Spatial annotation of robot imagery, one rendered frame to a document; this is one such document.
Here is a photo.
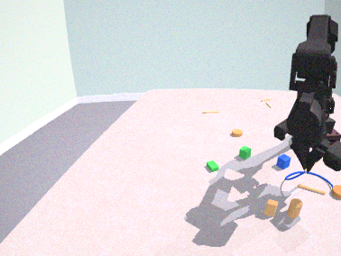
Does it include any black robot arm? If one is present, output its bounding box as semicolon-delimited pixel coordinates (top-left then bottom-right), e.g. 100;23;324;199
287;14;338;141

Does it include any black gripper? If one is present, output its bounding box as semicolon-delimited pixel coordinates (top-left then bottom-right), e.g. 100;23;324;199
273;114;341;172

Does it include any small tan wooden block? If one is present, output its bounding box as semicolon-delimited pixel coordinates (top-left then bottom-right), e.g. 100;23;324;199
263;199;278;217

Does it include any tan flat disc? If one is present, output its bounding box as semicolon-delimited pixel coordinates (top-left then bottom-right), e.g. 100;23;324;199
232;129;243;137

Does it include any wooden cylinder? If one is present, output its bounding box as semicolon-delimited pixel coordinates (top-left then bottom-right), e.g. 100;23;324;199
287;198;303;218

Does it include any round wooden button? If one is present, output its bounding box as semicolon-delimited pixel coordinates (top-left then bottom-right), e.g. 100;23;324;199
331;185;341;199

